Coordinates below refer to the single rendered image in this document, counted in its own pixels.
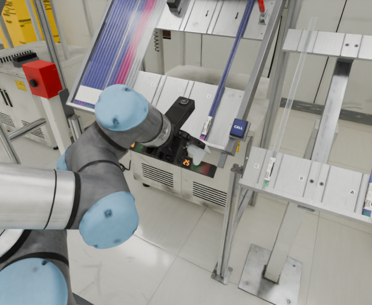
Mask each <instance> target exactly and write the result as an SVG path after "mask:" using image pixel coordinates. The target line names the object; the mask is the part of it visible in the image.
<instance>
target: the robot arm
mask: <svg viewBox="0 0 372 305"><path fill-rule="evenodd" d="M194 110H195V100H193V99H189V98H186V97H182V96H179V97H178V99H177V100H176V101H175V102H174V103H173V104H172V105H171V107H170V108H169V109H168V110H167V112H165V114H163V113H162V112H160V111H159V110H158V109H156V107H155V106H153V105H152V104H151V103H150V102H148V101H147V100H146V98H145V97H144V96H143V95H142V94H140V93H138V92H136V91H134V90H133V89H132V88H130V87H129V86H127V85H123V84H115V85H111V86H109V87H107V88H106V89H104V90H103V91H102V92H101V93H100V95H99V99H98V101H97V102H96V104H95V114H96V117H97V119H96V120H95V121H94V122H93V123H92V124H91V125H90V127H89V128H88V129H87V130H86V131H85V132H84V133H83V134H82V135H81V136H80V137H79V138H78V139H77V140H76V141H75V142H74V143H73V144H71V145H70V146H69V147H68V148H67V149H66V150H65V152H64V153H63V155H62V156H61V157H60V158H59V160H58V161H57V163H56V168H57V169H51V168H43V167H38V166H29V165H20V164H15V163H6V162H0V305H79V304H77V303H76V301H75V299H74V298H73V294H72V290H71V279H70V267H69V258H68V246H67V229H68V230H79V232H80V235H81V236H82V238H83V240H84V242H85V243H86V244H87V245H88V246H93V247H95V248H96V249H108V248H113V247H115V246H118V245H120V244H122V243H124V242H125V241H127V240H128V239H129V238H130V237H131V236H132V235H133V234H134V233H135V231H136V230H137V227H138V225H139V215H138V212H137V209H136V206H135V198H134V196H133V195H132V194H131V192H130V190H129V187H128V184H127V182H126V179H125V176H124V175H123V171H122V169H121V166H120V163H119V161H118V159H119V158H120V157H121V156H122V155H123V154H124V153H125V152H126V151H127V150H128V149H129V148H130V147H131V146H132V145H133V144H134V143H135V142H138V143H141V144H142V145H143V148H142V152H143V153H146V154H147V155H149V156H151V157H154V158H156V159H161V160H164V161H167V162H170V163H173V164H175V165H177V166H180V167H181V166H182V163H183V161H184V157H185V155H186V152H185V151H184V150H185V147H186V144H187V143H188V146H187V151H188V153H189V154H192V156H193V164H194V165H196V166H197V165H199V164H200V162H201V160H202V158H203V157H204V155H205V154H206V153H208V154H210V150H209V148H208V147H207V145H206V144H205V143H204V142H202V141H201V140H199V139H197V138H195V137H193V136H191V135H190V134H189V133H187V132H186V131H183V130H181V129H180V128H181V127H182V126H183V125H184V123H185V122H186V121H187V119H188V118H189V116H190V115H191V114H192V113H193V111H194ZM193 146H194V147H195V148H194V147H193ZM179 161H180V163H179ZM178 163H179V164H178Z"/></svg>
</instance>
